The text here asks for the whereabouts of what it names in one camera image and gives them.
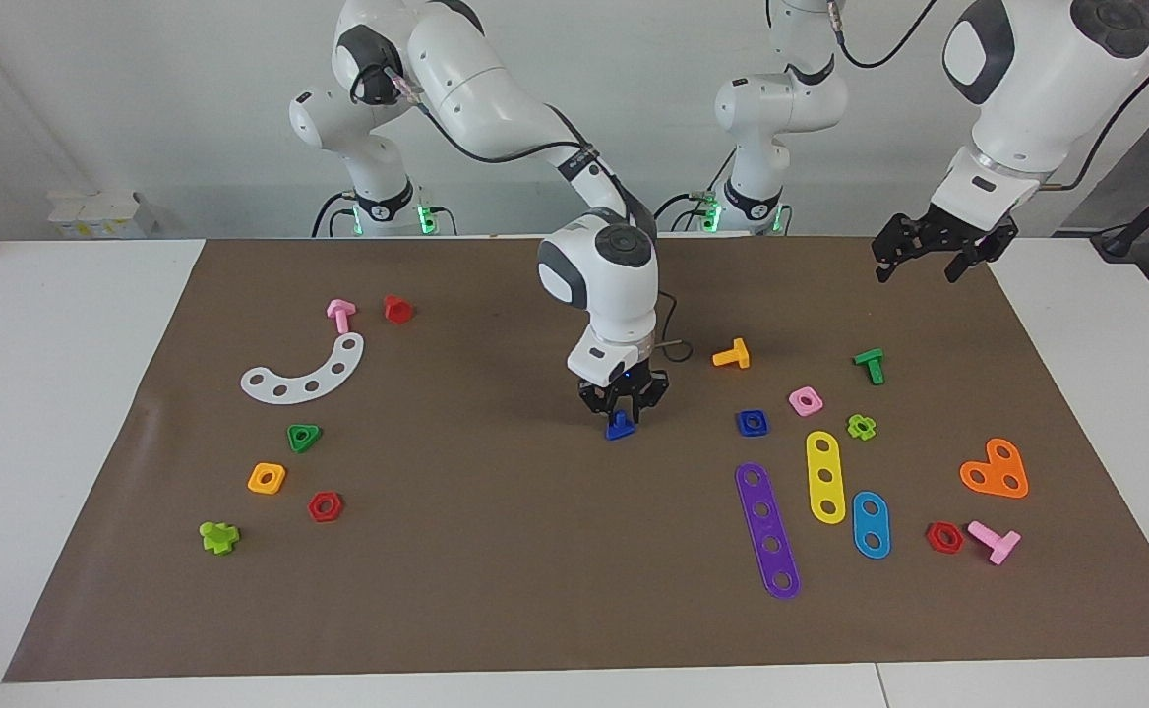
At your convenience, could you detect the white curved five-hole plate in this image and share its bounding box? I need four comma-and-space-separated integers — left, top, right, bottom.
240, 332, 366, 405

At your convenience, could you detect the purple four-hole strip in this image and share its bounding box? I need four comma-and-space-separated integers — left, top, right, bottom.
734, 461, 802, 601

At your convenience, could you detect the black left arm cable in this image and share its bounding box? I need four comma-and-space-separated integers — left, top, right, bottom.
830, 0, 1149, 193

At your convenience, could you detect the blue two-hole strip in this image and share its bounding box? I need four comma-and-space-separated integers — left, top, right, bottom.
851, 490, 892, 561

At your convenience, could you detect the black base cable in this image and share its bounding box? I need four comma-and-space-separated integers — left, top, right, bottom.
312, 190, 359, 239
645, 190, 723, 234

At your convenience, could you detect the brown table mat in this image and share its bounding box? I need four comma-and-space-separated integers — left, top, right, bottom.
2, 236, 1149, 682

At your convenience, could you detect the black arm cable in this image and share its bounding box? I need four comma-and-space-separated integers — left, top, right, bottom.
350, 61, 695, 363
830, 0, 1149, 193

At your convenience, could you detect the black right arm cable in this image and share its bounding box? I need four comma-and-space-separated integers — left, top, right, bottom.
350, 61, 695, 363

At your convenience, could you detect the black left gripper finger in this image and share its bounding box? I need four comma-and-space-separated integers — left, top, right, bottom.
875, 218, 930, 286
946, 226, 1018, 286

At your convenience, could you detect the white carton box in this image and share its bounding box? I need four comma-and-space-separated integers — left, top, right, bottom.
48, 190, 158, 239

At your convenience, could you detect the orange three-hole corner plate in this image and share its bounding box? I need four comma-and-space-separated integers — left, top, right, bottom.
959, 438, 1030, 500

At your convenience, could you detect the yellow three-hole strip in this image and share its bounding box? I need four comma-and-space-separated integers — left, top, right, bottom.
805, 430, 848, 526

